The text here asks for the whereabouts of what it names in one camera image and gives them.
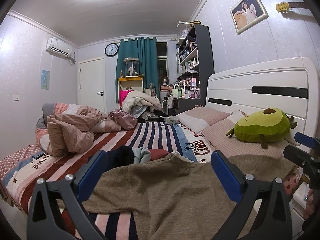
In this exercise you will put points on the yellow guitar headstock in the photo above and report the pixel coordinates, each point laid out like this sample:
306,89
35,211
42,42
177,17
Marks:
286,6

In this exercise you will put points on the far pink white pillow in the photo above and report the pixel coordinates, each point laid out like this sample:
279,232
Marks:
199,118

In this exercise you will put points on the beige clothes pile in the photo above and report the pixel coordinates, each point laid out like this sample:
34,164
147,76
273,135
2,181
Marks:
136,103

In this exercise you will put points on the yellow cabinet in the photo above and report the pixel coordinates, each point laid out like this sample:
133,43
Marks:
126,83

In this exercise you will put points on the white air conditioner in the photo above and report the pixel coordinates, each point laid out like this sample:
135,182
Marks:
59,47

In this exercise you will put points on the blue wall poster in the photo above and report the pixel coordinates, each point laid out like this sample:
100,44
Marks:
45,79

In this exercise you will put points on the dark red folded garment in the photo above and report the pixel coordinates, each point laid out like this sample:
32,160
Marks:
157,154

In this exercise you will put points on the white wall switch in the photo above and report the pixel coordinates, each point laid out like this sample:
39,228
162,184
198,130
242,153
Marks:
15,98

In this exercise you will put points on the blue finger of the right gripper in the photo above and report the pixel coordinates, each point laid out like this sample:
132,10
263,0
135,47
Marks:
305,140

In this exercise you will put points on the framed wall photo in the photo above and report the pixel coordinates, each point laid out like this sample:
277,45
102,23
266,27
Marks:
247,13

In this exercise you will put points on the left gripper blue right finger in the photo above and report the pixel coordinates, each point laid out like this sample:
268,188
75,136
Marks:
273,220

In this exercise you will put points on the green avocado plush toy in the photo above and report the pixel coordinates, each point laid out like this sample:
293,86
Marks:
264,127

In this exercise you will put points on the shiny pink bag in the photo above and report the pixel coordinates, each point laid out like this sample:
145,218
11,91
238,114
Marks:
126,120

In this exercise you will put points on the glass display case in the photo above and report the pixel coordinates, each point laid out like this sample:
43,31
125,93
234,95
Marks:
131,66

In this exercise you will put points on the dark cluttered desk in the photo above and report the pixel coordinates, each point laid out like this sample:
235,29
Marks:
185,95

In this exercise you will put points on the teal curtain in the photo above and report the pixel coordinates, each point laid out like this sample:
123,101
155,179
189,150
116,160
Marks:
145,49

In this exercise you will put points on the person's right hand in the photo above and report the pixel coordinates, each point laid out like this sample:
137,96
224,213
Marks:
312,200

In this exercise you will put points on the round black wall clock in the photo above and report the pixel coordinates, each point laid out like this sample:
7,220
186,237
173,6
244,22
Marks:
111,49

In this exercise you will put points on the brown fuzzy sweater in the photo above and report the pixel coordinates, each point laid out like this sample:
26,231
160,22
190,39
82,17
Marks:
168,198

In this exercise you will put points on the white door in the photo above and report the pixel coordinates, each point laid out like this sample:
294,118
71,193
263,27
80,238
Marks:
91,83

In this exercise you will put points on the white bed headboard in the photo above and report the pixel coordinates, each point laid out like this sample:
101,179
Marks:
291,85

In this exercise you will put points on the grey-blue folded garment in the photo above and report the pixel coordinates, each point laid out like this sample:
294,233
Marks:
141,155

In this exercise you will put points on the pink striped crumpled duvet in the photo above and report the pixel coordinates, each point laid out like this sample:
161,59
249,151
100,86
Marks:
64,128

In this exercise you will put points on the dark bookshelf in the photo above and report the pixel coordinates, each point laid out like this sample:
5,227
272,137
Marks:
195,56

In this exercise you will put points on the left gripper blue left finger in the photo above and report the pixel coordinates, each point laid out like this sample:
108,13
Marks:
44,217

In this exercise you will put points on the magenta pink box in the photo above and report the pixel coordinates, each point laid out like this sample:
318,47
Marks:
122,96

